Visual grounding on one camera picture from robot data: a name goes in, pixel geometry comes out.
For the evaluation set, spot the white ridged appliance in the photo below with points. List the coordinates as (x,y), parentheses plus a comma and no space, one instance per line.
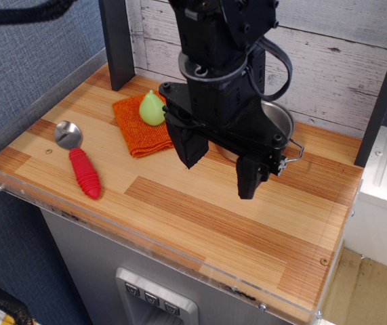
(366,228)

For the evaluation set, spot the orange knitted cloth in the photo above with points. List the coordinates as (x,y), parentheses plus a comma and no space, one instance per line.
(141,139)

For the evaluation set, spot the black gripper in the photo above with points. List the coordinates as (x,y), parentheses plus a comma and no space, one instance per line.
(198,113)

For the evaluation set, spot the clear acrylic table guard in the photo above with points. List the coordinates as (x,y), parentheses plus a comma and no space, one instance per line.
(266,250)

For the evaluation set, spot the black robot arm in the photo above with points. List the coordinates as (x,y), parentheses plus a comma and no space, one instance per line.
(223,61)

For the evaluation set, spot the green pear-shaped toy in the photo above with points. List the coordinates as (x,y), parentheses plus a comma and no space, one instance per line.
(151,109)

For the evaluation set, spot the red-handled metal spoon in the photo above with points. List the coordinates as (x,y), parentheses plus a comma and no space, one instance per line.
(68,136)

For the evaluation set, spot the silver pot with handles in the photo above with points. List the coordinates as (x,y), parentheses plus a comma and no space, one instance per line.
(281,122)

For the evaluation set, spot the grey cabinet with dispenser panel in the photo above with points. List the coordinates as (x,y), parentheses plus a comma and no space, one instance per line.
(121,285)

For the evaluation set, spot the left dark vertical post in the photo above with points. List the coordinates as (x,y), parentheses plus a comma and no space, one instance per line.
(117,40)

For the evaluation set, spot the right dark vertical post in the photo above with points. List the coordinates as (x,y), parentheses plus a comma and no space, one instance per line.
(373,126)

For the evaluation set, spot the dark vertical post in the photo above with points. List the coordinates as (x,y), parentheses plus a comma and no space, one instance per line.
(373,126)
(117,40)

